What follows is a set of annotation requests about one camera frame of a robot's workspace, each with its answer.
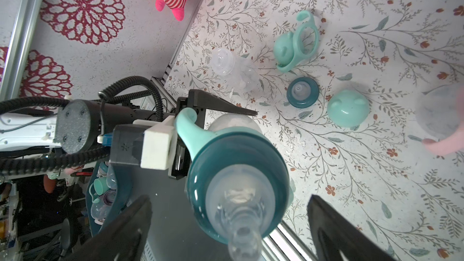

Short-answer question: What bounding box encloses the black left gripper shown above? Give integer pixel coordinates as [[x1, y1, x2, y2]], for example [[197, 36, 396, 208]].
[[169, 89, 257, 180]]

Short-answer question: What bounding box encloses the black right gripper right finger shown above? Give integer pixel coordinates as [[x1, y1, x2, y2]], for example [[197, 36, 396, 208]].
[[307, 195, 393, 261]]

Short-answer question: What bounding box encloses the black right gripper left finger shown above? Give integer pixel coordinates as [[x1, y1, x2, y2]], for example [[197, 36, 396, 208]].
[[65, 195, 152, 261]]

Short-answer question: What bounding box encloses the teal nipple ring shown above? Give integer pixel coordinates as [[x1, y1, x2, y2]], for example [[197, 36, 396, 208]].
[[186, 137, 291, 261], [286, 76, 320, 109]]

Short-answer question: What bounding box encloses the mint bear cap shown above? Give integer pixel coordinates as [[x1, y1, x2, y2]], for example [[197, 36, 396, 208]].
[[327, 89, 370, 128]]

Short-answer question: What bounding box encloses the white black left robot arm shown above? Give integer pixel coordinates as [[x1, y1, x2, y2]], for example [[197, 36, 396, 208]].
[[1, 88, 258, 175]]

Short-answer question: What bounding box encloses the teal bin with bottles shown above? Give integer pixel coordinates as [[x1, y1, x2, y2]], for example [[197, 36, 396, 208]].
[[86, 162, 132, 236]]

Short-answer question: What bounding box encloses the floral table mat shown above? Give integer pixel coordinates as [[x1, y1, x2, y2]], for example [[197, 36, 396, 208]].
[[166, 0, 464, 261]]

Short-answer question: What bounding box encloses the mint cap with handle ring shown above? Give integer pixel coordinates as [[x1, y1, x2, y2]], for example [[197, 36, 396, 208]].
[[273, 10, 320, 73]]

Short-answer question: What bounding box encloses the black left corrugated cable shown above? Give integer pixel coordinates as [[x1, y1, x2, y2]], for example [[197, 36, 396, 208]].
[[0, 75, 164, 176]]

